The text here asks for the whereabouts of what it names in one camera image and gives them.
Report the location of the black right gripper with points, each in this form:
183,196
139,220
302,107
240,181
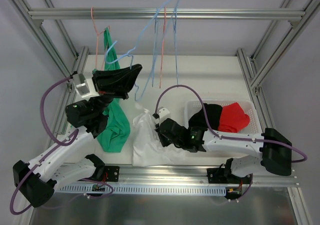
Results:
161,136

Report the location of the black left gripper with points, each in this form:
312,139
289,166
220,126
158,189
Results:
100,82

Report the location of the white tank top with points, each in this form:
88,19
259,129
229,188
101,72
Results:
147,149

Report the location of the red tank top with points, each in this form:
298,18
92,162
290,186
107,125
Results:
233,118

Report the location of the pink hanger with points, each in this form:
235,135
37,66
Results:
97,33
162,46

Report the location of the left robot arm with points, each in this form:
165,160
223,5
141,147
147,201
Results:
38,179

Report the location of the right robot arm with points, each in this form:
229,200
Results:
268,151

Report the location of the green tank top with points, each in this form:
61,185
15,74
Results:
117,130

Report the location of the white plastic basket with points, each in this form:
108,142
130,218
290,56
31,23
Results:
193,106

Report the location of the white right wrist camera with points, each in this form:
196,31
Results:
161,115

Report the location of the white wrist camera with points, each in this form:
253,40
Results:
161,115
84,85

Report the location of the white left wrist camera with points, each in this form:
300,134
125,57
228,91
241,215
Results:
84,85

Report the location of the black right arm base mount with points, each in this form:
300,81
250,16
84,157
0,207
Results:
216,176

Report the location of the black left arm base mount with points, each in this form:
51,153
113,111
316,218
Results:
110,173

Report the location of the aluminium hanging rail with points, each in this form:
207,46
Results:
86,13

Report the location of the white slotted cable duct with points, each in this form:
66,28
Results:
135,189

